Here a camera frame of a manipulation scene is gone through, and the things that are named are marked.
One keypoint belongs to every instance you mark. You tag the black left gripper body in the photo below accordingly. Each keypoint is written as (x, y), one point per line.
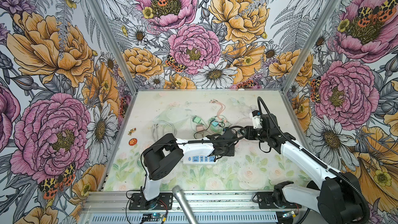
(229, 151)

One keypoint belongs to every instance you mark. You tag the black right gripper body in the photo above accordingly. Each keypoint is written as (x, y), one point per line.
(258, 134)

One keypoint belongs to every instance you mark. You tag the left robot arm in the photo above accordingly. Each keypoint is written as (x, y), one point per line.
(163, 156)

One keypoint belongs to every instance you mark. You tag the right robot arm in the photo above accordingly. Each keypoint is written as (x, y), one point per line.
(337, 196)

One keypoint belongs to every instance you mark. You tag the white blue power strip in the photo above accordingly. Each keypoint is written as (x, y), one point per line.
(199, 160)

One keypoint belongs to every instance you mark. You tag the pink USB charger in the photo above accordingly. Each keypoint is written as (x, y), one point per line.
(200, 127)

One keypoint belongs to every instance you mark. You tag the green USB charger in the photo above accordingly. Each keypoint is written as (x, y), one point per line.
(196, 120)

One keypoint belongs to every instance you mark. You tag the silver microphone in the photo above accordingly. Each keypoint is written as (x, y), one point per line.
(179, 195)

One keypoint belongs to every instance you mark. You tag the red round sticker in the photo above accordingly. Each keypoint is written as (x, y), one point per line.
(132, 141)

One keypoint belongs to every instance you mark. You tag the clown sticker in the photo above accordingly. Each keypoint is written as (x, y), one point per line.
(133, 130)

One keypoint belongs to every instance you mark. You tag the small green circuit board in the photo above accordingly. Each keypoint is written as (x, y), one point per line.
(152, 217)

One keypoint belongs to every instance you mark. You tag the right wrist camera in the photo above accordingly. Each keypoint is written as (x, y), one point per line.
(256, 119)

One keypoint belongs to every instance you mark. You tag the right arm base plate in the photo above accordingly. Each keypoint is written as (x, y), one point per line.
(271, 200)

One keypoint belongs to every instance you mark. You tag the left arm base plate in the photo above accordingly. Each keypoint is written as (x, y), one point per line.
(163, 202)

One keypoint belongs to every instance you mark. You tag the aluminium front rail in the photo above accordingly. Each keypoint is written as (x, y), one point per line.
(196, 207)

